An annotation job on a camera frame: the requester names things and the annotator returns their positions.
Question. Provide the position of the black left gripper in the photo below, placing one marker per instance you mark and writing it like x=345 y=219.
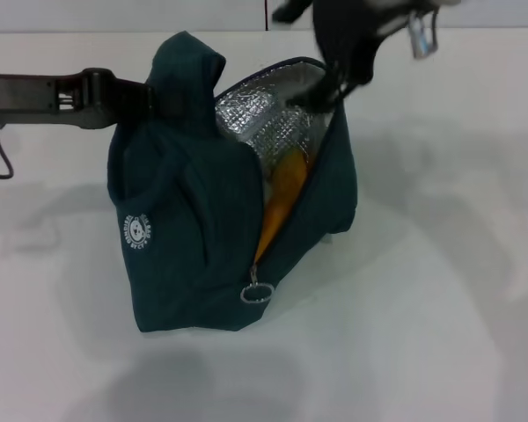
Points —
x=31 y=99

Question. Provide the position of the dark teal insulated lunch bag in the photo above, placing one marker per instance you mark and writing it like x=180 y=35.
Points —
x=193 y=211

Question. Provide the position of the yellow banana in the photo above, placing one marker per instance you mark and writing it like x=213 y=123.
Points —
x=286 y=184

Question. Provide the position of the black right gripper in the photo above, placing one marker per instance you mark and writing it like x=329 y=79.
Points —
x=352 y=35

